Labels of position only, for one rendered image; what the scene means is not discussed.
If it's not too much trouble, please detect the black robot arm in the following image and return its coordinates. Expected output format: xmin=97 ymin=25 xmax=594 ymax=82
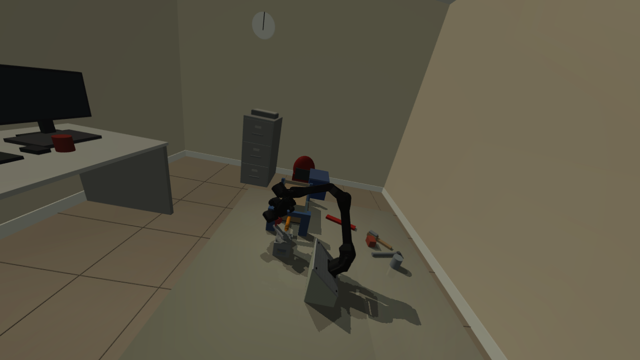
xmin=268 ymin=182 xmax=356 ymax=279

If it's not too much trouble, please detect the grey cylinder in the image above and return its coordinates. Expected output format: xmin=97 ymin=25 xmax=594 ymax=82
xmin=389 ymin=254 xmax=403 ymax=270

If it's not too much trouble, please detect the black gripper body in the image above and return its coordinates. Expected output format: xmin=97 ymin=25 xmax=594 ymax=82
xmin=262 ymin=202 xmax=295 ymax=223

